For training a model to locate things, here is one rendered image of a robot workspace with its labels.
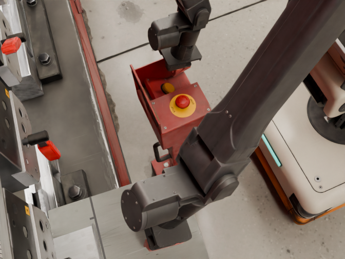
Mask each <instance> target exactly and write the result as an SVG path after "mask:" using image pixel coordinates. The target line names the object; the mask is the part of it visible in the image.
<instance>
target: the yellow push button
mask: <svg viewBox="0 0 345 259"><path fill-rule="evenodd" d="M162 89H163V91H164V92H165V93H166V94H169V93H171V92H173V91H175V88H174V87H173V85H172V84H170V83H164V85H163V86H162Z"/></svg>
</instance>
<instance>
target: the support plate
mask: <svg viewBox="0 0 345 259"><path fill-rule="evenodd" d="M135 183H136V182H135ZM135 183H132V184H129V185H126V186H123V187H120V188H117V189H114V190H110V191H107V192H104V193H101V194H98V195H95V196H92V197H91V199H92V203H93V207H94V211H95V215H96V218H97V222H98V227H99V231H100V235H101V239H102V243H103V248H104V252H105V256H106V259H210V258H209V255H208V253H207V249H206V246H205V243H204V241H203V238H202V235H201V232H200V229H199V226H198V223H197V221H196V218H195V215H192V216H191V217H190V218H188V219H187V222H188V225H189V228H190V231H191V234H192V238H191V239H190V240H188V241H186V242H184V243H182V244H178V245H174V246H171V247H167V248H163V249H159V250H155V251H148V250H147V248H146V247H144V242H145V240H146V239H147V238H146V235H145V231H144V230H141V231H138V232H134V231H132V230H131V229H130V228H129V226H128V225H127V223H126V222H125V219H124V217H123V214H122V209H121V196H122V193H123V191H124V190H127V189H131V187H132V186H133V185H134V184H135ZM48 216H49V221H50V226H51V232H52V237H53V238H56V237H59V236H62V235H65V234H68V233H71V232H74V231H77V230H81V229H84V228H87V227H90V226H91V223H93V224H94V225H95V221H94V219H92V220H90V218H91V217H94V216H93V212H92V208H91V203H90V199H89V197H88V198H85V199H82V200H79V201H76V202H73V203H70V204H67V205H64V206H61V207H58V208H55V209H51V210H48ZM95 228H96V225H95ZM96 231H97V228H96ZM97 236H98V232H97ZM98 240H99V236H98ZM99 244H100V240H99ZM100 248H101V244H100ZM101 253H102V249H101ZM102 257H103V253H102ZM103 259H104V257H103Z"/></svg>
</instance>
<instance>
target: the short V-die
mask: <svg viewBox="0 0 345 259"><path fill-rule="evenodd" d="M27 196H28V201H29V203H31V204H33V205H34V206H36V207H37V208H39V209H40V210H42V211H43V212H45V214H46V216H47V218H49V216H48V210H50V205H49V200H48V195H47V192H45V191H44V190H43V189H40V190H38V192H36V193H32V192H30V193H27Z"/></svg>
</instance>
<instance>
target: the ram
mask: <svg viewBox="0 0 345 259"><path fill-rule="evenodd" d="M0 242H1V249H2V257H3V259H12V255H11V248H10V241H9V234H8V227H7V220H6V213H5V206H4V199H3V193H2V185H1V179H0Z"/></svg>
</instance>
